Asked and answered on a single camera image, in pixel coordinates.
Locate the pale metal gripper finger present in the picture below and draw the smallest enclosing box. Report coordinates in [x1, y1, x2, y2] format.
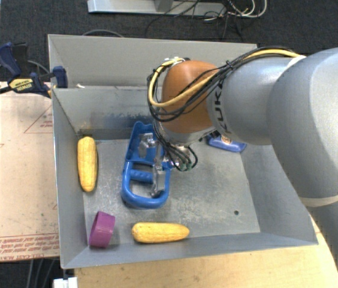
[151, 164, 166, 199]
[138, 132, 158, 159]

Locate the blue flat printed item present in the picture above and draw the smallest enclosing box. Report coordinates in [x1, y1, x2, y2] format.
[206, 130, 248, 154]

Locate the yellow toy corn cob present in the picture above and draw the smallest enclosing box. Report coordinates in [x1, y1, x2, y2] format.
[131, 222, 191, 244]
[77, 136, 99, 193]

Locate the grey metal bin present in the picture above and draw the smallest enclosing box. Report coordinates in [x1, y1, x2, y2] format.
[47, 34, 319, 270]

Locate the purple plastic cup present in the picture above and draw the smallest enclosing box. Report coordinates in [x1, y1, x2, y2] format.
[88, 211, 116, 249]

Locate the brown cardboard board red print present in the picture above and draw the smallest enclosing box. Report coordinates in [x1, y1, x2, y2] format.
[0, 81, 61, 263]

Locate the blue plastic handled tool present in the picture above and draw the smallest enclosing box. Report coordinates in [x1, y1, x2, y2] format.
[120, 121, 173, 211]

